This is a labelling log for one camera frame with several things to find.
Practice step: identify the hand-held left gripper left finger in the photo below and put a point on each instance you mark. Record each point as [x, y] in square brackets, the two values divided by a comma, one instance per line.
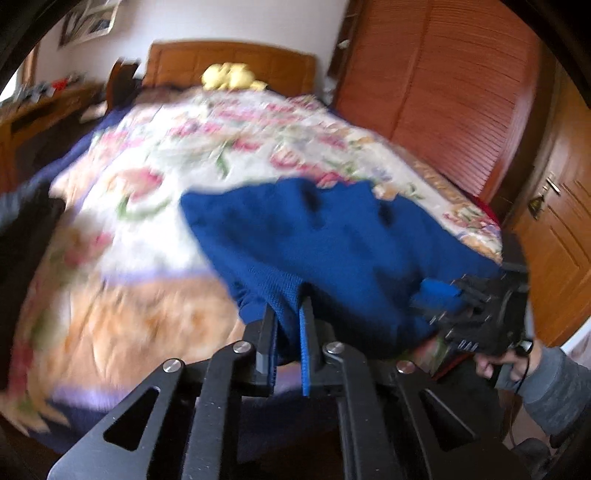
[272, 350]

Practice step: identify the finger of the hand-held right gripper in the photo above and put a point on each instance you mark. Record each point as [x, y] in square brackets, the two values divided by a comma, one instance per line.
[436, 295]

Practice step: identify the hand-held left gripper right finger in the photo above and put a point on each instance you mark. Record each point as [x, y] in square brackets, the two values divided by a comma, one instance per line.
[304, 355]

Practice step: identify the blue jacket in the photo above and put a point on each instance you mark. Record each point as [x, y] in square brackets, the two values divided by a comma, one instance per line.
[341, 249]

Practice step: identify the person's right forearm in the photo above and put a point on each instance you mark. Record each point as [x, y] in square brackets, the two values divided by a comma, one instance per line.
[554, 387]

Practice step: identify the person's right hand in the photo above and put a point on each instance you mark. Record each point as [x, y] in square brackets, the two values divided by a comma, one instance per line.
[485, 367]

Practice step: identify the wooden door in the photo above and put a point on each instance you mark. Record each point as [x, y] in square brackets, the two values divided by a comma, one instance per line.
[558, 258]

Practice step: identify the floral plush blanket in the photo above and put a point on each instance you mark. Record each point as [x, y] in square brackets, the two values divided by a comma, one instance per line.
[152, 230]

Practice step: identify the wooden louvered wardrobe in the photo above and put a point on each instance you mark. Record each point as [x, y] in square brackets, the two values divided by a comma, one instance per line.
[443, 83]

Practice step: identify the black cloth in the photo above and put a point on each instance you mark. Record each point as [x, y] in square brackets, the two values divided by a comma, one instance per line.
[23, 249]

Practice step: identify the navy bed sheet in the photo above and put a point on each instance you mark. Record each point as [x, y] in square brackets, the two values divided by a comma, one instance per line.
[78, 152]

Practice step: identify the yellow plush toy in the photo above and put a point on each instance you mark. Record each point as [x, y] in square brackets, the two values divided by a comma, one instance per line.
[231, 76]

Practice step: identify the white cloth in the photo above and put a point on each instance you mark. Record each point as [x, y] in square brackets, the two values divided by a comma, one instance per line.
[94, 114]

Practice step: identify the wooden headboard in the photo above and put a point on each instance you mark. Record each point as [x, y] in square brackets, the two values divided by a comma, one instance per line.
[184, 64]

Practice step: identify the dark wooden chair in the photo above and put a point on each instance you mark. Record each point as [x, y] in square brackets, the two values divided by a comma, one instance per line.
[122, 83]

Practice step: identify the wooden desk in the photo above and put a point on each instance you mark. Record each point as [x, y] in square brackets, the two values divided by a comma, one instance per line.
[41, 115]

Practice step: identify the framed wall picture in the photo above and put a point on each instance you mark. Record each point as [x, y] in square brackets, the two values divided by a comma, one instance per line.
[90, 21]

